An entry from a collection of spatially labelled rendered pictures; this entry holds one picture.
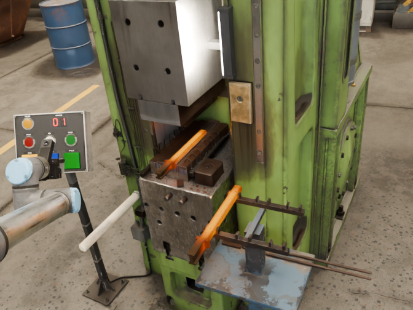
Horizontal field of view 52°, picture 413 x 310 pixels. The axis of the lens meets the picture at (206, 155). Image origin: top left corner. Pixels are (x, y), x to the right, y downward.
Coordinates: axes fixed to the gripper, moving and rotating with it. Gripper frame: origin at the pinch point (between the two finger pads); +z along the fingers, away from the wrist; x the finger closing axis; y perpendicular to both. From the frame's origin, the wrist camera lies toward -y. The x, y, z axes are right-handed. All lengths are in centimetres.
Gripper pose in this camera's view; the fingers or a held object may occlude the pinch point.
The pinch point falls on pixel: (61, 159)
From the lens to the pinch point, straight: 194.9
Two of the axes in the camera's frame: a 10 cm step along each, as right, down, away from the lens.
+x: 9.9, -0.5, -0.9
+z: 0.9, -0.4, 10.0
